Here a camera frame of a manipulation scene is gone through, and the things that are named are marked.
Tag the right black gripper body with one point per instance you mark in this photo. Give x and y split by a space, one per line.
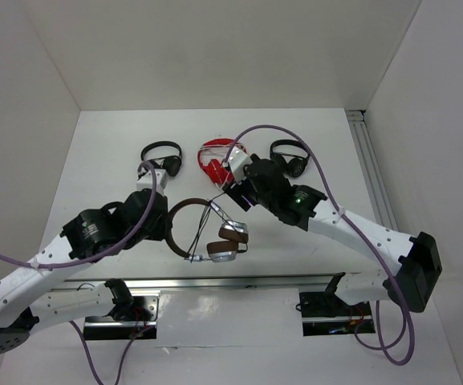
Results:
236 190

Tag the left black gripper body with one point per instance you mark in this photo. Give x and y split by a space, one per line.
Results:
158 231

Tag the brown silver headphones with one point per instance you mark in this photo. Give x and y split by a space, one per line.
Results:
233 235

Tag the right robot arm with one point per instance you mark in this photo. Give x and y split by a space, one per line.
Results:
410 265

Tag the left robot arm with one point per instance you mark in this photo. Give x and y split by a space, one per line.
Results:
28 303

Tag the right black headphones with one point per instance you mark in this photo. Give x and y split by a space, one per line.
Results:
291 164

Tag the black headphones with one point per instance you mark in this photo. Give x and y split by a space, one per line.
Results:
291 164
169 163

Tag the left black headphones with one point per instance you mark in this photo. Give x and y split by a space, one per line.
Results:
169 163

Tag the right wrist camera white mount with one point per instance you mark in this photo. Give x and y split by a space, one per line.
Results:
235 165

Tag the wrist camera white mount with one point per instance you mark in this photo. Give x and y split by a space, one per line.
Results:
235 165
158 178

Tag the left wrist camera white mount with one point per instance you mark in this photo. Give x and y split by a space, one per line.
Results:
158 178

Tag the red headphones with white cable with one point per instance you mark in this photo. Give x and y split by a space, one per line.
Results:
214 169

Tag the aluminium rail front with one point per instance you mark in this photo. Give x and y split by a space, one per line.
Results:
223 282

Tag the aluminium rail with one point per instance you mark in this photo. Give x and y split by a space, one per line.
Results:
223 282
371 170

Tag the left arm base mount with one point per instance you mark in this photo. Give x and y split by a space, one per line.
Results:
139 321

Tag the aluminium rail right side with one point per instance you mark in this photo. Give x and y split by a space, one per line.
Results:
371 170

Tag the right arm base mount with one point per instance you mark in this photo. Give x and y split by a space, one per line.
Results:
324 314

